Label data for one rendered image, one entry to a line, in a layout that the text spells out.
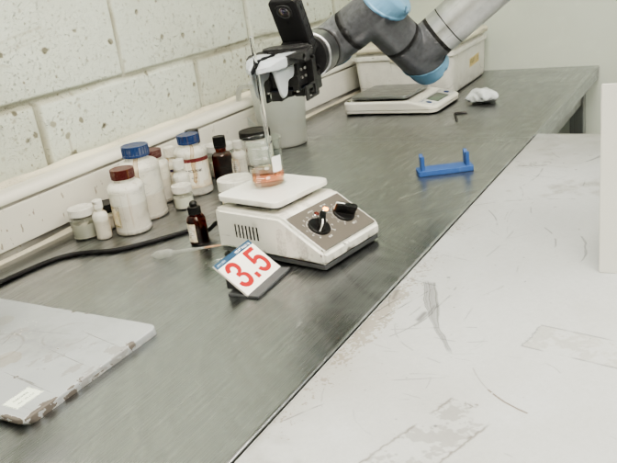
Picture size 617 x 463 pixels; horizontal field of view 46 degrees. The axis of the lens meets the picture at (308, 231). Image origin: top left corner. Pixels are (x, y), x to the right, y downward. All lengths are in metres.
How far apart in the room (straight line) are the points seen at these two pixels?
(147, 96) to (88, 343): 0.75
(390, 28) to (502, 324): 0.63
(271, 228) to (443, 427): 0.44
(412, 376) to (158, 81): 1.00
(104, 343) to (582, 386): 0.51
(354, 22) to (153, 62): 0.48
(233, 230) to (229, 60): 0.77
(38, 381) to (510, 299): 0.52
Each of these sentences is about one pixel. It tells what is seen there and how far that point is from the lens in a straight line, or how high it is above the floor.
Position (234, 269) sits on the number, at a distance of 0.94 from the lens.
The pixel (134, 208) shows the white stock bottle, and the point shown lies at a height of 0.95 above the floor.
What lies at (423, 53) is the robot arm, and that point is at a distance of 1.32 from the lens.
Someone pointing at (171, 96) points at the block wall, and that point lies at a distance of 1.58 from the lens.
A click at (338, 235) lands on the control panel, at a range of 0.98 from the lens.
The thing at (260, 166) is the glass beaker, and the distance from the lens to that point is 1.03.
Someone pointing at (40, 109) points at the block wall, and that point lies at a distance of 1.34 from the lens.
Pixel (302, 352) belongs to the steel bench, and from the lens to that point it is 0.78.
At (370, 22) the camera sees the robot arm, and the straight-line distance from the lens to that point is 1.25.
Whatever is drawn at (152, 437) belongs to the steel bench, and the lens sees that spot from 0.70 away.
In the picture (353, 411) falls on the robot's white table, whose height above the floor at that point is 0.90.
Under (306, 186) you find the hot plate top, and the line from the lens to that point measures 1.03.
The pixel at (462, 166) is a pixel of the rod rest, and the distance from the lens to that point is 1.33.
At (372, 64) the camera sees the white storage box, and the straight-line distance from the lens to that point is 2.10.
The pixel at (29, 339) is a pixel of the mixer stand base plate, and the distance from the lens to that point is 0.93.
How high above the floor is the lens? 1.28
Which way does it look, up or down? 20 degrees down
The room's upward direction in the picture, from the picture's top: 8 degrees counter-clockwise
